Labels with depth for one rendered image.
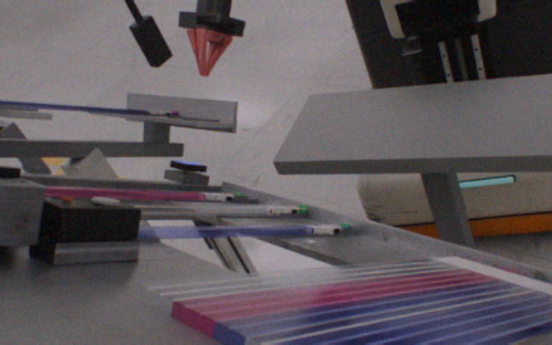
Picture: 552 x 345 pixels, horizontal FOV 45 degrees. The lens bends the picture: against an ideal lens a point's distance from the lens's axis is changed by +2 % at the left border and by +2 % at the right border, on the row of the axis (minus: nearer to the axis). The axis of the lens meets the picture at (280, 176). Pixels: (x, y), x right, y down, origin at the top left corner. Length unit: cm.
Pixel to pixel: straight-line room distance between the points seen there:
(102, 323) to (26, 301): 6
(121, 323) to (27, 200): 15
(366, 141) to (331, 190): 89
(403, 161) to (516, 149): 20
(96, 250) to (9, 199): 8
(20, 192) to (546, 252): 151
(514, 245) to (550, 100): 65
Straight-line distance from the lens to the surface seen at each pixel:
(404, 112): 138
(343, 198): 216
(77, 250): 56
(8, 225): 54
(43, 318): 43
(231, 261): 125
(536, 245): 187
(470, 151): 124
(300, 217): 101
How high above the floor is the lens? 138
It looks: 36 degrees down
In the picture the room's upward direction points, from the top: 25 degrees counter-clockwise
